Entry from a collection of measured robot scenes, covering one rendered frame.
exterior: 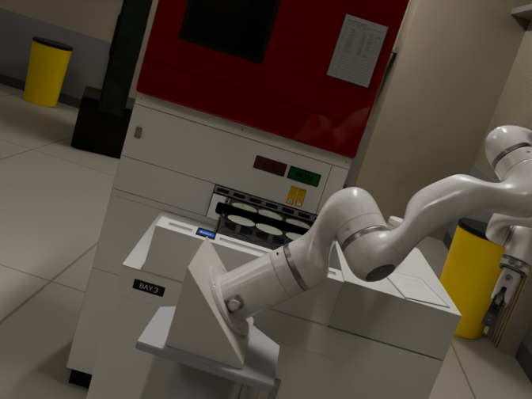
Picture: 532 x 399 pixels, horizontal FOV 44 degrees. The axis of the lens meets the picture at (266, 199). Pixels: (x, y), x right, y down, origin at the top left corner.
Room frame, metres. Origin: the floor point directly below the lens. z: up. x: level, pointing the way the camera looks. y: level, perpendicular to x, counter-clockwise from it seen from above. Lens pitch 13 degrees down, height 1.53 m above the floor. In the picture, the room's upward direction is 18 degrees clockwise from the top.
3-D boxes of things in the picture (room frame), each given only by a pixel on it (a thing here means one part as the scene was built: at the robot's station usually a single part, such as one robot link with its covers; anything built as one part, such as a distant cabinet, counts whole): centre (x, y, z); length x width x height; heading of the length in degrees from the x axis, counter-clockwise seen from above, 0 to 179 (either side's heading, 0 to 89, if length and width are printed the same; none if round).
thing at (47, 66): (7.84, 2.94, 0.37); 0.46 x 0.46 x 0.73
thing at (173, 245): (1.82, 0.00, 0.89); 0.55 x 0.09 x 0.14; 92
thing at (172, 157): (2.40, 0.15, 1.02); 0.81 x 0.03 x 0.40; 92
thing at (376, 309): (2.10, -0.44, 0.89); 0.62 x 0.35 x 0.14; 2
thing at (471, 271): (4.55, -1.56, 0.37); 0.48 x 0.47 x 0.75; 179
